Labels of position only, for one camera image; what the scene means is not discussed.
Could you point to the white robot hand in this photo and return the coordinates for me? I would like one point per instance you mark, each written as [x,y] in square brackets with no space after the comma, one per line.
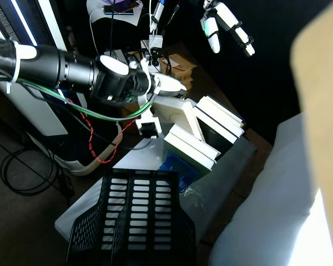
[226,15]
[169,84]

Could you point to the cardboard box with red label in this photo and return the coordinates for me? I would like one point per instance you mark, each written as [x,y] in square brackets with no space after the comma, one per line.
[180,70]

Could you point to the small plain cardboard box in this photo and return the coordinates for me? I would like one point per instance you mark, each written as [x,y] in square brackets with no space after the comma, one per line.
[187,87]

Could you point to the white power strip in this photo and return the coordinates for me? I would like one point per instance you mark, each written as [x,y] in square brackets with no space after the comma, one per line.
[148,62]

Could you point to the black power supply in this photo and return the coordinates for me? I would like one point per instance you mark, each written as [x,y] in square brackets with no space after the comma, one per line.
[134,57]

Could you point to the white power adapter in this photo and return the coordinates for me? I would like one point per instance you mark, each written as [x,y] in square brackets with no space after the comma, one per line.
[156,41]

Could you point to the cream spine book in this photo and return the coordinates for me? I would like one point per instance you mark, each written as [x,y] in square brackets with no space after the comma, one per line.
[222,108]

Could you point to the silver power supply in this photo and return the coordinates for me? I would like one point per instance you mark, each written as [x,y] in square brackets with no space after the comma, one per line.
[116,54]

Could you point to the white spine K book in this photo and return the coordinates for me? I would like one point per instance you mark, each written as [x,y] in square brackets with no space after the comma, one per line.
[220,118]

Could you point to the blue metal bookend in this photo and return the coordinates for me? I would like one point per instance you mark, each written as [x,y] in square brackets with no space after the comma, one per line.
[180,166]

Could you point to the dark smartphone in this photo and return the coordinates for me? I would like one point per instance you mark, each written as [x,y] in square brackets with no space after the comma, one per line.
[119,10]

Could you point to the white round stool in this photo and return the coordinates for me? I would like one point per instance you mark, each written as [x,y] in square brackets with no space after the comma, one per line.
[100,16]

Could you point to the tan cardboard panel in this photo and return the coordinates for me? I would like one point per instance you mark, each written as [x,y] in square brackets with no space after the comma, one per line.
[322,83]

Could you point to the black mesh file rack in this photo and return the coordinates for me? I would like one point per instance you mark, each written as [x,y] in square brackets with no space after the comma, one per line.
[130,199]

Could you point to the white black tower with light strip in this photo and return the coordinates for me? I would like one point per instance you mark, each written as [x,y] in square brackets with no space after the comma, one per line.
[39,116]

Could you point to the black power brick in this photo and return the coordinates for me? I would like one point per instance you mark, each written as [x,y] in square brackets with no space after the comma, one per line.
[66,185]

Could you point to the white backdrop cloth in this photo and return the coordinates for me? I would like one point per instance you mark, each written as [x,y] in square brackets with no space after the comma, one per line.
[266,194]

